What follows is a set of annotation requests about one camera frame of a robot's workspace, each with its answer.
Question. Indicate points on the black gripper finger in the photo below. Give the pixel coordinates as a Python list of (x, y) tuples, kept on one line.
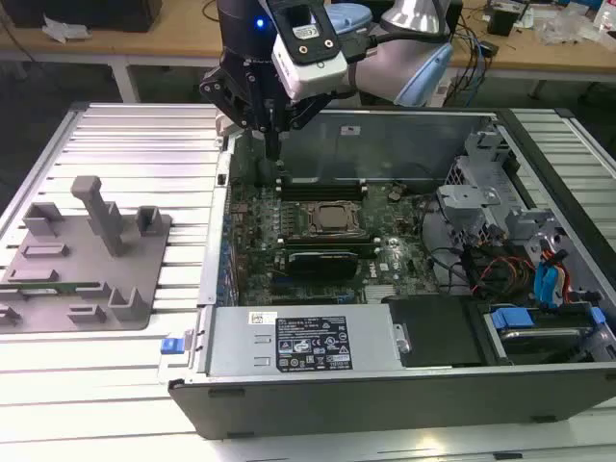
[(226, 98), (305, 115)]

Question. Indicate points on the green RAM stick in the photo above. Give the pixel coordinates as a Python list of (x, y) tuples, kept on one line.
[(48, 287)]

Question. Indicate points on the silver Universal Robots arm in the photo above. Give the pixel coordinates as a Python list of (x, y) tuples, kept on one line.
[(385, 67)]

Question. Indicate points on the wooden desk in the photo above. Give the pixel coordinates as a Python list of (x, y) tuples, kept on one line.
[(168, 41)]

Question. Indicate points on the silver CPU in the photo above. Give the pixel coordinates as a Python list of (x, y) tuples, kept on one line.
[(335, 217)]

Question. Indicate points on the silver coin battery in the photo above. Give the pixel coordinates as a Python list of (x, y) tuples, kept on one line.
[(394, 195)]

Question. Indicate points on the black graphics card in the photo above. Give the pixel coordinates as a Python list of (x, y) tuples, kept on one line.
[(322, 267)]

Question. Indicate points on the green motherboard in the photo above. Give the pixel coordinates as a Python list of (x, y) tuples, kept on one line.
[(409, 231)]

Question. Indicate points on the large black box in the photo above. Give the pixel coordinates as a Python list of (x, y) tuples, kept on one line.
[(86, 12)]

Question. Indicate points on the black upright box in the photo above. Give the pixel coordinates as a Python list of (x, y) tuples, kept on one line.
[(454, 19)]

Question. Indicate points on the grey metal drive cage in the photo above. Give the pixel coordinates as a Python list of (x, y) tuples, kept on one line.
[(471, 192)]

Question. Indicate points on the silver chipset heatsink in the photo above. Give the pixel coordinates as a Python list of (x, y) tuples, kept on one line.
[(382, 292)]

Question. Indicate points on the small black adapter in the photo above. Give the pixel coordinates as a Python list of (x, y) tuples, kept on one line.
[(489, 48)]

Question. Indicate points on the small black device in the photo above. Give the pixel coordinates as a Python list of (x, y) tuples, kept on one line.
[(504, 21)]

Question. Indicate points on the grey power supply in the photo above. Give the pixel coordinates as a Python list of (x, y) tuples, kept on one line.
[(240, 341)]

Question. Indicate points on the black plastic shroud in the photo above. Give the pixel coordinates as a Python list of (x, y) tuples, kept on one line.
[(433, 332)]

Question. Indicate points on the blue case latch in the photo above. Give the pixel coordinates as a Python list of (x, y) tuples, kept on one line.
[(172, 347)]

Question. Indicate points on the grey parts rack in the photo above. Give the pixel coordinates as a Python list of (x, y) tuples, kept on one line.
[(58, 303)]

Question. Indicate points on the clear plastic bags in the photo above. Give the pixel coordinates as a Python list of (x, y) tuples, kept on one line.
[(563, 29)]

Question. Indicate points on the open black PC case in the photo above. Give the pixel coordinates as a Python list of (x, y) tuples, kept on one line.
[(385, 409)]

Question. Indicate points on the white and red box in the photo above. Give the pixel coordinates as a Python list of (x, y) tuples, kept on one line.
[(606, 19)]

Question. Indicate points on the hard disk in blue carrier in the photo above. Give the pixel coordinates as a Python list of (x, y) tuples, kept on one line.
[(539, 337)]

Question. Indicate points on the grey corner bracket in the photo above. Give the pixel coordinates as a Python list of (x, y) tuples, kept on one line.
[(223, 125)]

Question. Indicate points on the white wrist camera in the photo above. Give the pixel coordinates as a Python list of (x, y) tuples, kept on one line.
[(313, 79)]

